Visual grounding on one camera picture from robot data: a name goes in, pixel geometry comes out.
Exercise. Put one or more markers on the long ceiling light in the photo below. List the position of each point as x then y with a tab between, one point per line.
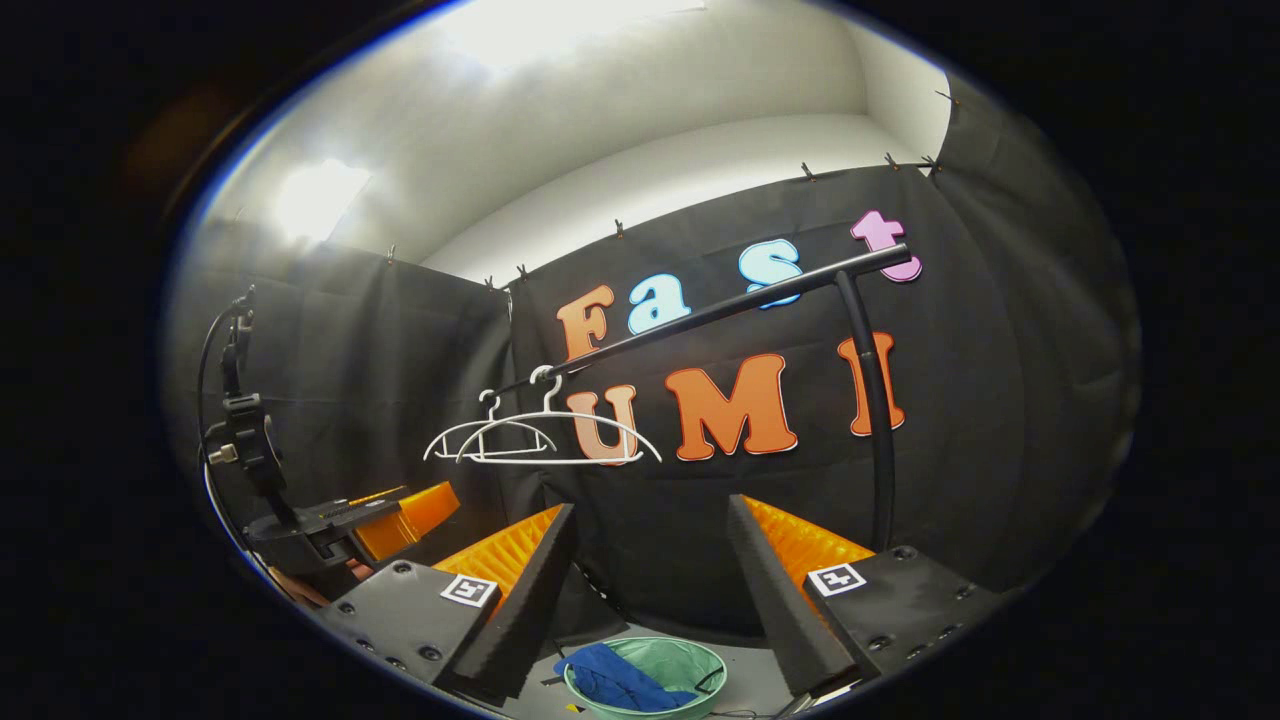
570	25

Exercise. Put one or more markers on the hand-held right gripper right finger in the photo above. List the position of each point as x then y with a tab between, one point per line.
780	600

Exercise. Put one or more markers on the white plastic hanger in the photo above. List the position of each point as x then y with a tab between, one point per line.
493	412
548	398

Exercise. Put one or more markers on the row of black clips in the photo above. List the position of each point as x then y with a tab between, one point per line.
808	171

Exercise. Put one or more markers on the green laundry hamper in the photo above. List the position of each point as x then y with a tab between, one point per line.
680	660

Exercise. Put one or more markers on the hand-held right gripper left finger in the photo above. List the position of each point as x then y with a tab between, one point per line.
525	610

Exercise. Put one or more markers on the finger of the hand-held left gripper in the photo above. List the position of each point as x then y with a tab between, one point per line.
420	510

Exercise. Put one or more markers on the black clothes rack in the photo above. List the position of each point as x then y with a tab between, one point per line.
870	400

